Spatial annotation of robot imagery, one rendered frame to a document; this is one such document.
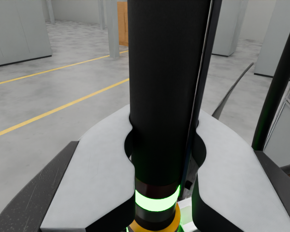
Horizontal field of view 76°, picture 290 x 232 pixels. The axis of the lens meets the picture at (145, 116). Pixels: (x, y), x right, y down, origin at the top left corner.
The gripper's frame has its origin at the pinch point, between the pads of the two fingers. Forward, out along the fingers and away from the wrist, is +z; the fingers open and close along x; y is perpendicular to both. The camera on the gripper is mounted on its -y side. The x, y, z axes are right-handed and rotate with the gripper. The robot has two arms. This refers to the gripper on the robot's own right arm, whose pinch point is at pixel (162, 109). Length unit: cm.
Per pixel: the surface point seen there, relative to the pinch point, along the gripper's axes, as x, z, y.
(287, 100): 90, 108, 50
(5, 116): -227, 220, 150
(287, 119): 89, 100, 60
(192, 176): 8.2, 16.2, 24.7
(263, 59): 265, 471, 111
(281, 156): 87, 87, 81
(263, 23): 545, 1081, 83
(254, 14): 498, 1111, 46
